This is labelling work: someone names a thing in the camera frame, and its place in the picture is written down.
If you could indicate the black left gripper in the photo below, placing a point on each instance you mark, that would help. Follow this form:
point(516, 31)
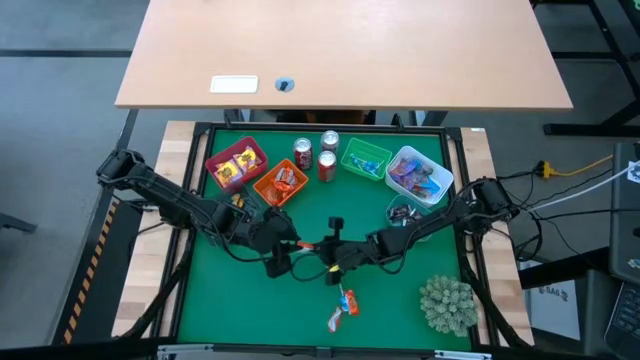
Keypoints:
point(275, 232)

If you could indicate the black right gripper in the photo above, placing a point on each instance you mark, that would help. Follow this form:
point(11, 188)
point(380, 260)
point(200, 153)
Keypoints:
point(352, 252)

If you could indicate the orange yellow candy packet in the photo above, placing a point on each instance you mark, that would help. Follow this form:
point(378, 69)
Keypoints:
point(309, 246)

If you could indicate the orange Reese's nougat packet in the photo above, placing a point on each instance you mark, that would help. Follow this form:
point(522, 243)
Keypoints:
point(286, 179)
point(273, 195)
point(352, 303)

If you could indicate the zebra striped chocolate bar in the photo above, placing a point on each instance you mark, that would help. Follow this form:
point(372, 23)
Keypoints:
point(405, 215)

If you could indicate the blue lollipop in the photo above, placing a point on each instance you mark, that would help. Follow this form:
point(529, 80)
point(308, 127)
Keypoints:
point(344, 301)
point(356, 160)
point(371, 167)

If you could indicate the yellow Sour Patch packet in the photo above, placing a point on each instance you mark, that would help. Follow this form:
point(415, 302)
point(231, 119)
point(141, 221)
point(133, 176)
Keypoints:
point(227, 174)
point(246, 160)

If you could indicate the purple blue candy packet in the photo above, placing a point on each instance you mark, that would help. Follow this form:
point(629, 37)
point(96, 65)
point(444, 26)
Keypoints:
point(404, 171)

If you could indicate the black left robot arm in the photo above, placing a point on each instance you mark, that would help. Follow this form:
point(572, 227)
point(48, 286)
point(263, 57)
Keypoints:
point(170, 192)

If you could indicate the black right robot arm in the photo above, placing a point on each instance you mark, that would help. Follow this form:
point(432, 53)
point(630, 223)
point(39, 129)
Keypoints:
point(440, 220)

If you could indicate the orange white candy packet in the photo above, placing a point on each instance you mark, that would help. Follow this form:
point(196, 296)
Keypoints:
point(335, 320)

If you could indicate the orange plastic basket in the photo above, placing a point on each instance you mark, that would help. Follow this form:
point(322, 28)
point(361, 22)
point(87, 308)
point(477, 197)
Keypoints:
point(295, 192)

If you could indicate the dark clear plastic bin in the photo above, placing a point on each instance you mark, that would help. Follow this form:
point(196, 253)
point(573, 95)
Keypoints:
point(254, 197)

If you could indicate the teal clear plastic bin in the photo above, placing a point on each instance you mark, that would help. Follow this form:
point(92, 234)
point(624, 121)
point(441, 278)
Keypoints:
point(395, 200)

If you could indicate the red Coca-Cola can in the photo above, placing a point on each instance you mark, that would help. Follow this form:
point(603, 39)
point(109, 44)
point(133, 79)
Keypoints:
point(303, 152)

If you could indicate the green plastic basket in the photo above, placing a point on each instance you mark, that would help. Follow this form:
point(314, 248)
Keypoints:
point(370, 147)

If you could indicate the red plastic bin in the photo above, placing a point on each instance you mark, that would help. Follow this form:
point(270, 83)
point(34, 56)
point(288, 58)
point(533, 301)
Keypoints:
point(227, 154)

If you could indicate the white plastic bin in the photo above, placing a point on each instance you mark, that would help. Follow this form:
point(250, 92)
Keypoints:
point(415, 150)

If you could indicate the pale green coral ornament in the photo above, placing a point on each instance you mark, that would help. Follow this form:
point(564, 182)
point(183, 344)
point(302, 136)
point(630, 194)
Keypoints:
point(449, 305)

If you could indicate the white rectangular desk plate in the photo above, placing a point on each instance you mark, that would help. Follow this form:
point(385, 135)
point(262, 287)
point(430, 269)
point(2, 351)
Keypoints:
point(234, 84)

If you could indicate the light wooden desk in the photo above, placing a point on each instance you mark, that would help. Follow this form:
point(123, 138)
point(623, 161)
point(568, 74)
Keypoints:
point(350, 45)

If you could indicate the black yellow hazard strip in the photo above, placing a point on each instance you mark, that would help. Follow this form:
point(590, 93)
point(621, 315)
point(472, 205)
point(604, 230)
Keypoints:
point(86, 280)

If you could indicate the white labelled box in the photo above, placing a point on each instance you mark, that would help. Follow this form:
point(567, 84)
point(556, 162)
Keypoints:
point(555, 315)

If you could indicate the black furniture foot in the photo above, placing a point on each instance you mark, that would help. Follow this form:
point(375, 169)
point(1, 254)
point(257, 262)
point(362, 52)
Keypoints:
point(17, 222)

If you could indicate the grey equipment case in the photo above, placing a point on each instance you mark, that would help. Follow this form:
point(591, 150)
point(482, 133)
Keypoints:
point(625, 225)

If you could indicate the silver metal bracket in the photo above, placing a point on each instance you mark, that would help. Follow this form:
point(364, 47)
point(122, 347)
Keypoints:
point(462, 355)
point(185, 350)

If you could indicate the black desk leg frame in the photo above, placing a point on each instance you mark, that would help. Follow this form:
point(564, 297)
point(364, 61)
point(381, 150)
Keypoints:
point(590, 129)

